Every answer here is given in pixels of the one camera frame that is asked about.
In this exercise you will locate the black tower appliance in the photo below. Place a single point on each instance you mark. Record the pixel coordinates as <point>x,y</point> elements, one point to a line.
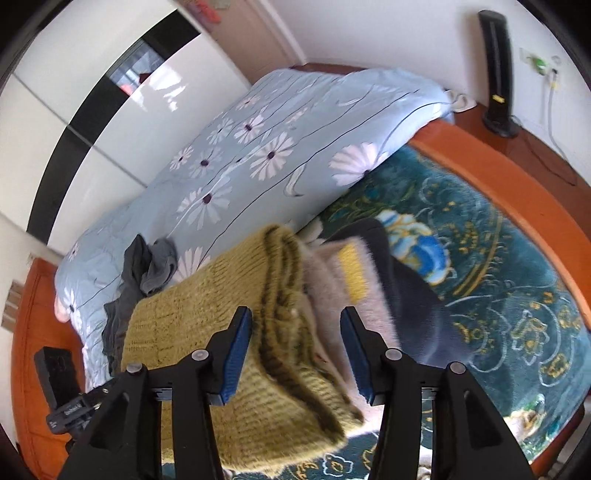
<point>497,69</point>

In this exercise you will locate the pale pink fuzzy sweater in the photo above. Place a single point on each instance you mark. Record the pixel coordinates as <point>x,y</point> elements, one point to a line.
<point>332,295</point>

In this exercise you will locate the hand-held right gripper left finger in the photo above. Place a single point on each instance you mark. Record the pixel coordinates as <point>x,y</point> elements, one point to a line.
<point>238,357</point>

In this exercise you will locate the black garment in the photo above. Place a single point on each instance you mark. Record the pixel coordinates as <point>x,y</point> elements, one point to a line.
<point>406,286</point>

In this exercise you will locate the dark grey garment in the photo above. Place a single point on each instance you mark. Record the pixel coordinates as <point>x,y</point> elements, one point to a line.
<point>131,277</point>

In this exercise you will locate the light floral quilt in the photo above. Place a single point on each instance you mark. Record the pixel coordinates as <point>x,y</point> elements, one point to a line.
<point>277,129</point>

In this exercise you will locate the white wardrobe with black stripe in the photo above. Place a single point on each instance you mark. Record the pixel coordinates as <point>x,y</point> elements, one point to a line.
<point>92,92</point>

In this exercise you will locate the yellow knit sweater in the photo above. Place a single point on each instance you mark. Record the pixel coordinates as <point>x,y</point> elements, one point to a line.
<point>207,300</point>

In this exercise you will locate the beige door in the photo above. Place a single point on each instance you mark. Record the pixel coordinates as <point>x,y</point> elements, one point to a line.
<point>263,32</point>

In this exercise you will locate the red hanging decoration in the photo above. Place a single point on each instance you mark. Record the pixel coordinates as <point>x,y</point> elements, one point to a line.
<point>205,9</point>

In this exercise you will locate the white cloth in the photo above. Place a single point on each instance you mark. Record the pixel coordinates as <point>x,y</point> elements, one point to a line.
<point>461,101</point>

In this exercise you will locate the green plug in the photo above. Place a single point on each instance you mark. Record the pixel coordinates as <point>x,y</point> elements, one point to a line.
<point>538,63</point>

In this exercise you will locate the teal patterned blanket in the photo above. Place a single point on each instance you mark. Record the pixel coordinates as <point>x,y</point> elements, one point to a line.
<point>498,277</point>

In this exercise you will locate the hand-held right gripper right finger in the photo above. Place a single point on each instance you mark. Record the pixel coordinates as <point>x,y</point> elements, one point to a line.
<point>358,357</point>

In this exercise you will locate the wooden bed frame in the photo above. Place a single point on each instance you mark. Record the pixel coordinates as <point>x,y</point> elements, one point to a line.
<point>41,323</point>

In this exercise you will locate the white wall socket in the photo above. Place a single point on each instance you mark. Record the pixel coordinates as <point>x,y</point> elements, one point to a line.
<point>531,51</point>

